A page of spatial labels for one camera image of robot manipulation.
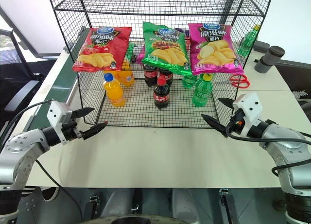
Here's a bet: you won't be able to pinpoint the green conveyor belt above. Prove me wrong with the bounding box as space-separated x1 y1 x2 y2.
19 26 86 137

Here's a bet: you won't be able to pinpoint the black office chair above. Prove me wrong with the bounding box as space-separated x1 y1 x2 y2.
0 29 45 113

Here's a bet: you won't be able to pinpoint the black flat device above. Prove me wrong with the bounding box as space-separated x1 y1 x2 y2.
276 60 311 93

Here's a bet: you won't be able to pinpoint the black table bracket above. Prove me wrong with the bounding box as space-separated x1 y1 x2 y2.
219 189 241 224

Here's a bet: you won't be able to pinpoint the red potato chip bag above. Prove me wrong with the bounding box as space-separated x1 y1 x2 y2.
72 27 133 72

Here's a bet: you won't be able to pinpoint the small green bottle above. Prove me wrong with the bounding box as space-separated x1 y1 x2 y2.
126 42 136 62

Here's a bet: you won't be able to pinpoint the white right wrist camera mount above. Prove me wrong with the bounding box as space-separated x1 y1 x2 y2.
232 92 264 137

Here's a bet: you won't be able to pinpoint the black wire mesh rack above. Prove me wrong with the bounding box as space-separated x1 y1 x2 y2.
46 0 275 129

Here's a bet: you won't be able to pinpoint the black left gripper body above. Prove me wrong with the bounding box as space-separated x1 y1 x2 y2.
61 111 86 141

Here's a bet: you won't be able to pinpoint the magenta potato chip bag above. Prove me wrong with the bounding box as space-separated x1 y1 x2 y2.
188 23 244 76

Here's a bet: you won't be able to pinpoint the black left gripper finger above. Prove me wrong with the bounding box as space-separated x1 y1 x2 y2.
79 121 108 140
72 107 95 119

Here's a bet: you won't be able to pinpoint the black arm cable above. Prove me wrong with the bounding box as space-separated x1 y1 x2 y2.
0 100 83 220
225 117 311 177

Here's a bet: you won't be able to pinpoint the red handled scissors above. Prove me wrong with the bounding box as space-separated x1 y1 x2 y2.
229 74 251 89

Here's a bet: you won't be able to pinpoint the green potato chip bag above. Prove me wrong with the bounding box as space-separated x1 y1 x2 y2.
141 21 193 76

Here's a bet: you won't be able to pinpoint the green soda bottle yellow cap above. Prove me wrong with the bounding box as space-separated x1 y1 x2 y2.
191 73 214 107
237 24 260 57

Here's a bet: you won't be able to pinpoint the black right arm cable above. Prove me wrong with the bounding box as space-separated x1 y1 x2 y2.
225 117 311 177

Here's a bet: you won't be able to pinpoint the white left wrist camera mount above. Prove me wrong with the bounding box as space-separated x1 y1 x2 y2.
46 100 73 145

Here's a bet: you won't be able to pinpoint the grey cylinder roll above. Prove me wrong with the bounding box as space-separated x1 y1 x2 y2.
254 46 285 73

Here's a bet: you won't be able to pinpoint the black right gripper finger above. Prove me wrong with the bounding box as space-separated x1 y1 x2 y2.
217 97 235 109
201 114 229 138

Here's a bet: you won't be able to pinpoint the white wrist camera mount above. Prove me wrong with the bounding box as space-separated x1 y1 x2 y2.
46 100 73 145
232 92 264 137

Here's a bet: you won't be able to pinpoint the purple snack bag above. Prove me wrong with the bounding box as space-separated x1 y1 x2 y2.
136 45 146 65

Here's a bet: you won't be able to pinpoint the purple snack pack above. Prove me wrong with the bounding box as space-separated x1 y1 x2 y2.
175 27 190 38

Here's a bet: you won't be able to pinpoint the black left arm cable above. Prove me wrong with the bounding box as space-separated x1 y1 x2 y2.
0 100 83 220

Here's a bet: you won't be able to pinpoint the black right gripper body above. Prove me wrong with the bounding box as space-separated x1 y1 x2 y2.
225 109 245 138

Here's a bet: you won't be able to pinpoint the orange drink bottle blue cap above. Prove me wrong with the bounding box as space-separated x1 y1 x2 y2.
103 72 126 107

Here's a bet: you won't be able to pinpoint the cola bottle red cap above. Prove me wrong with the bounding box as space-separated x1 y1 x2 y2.
153 72 170 110

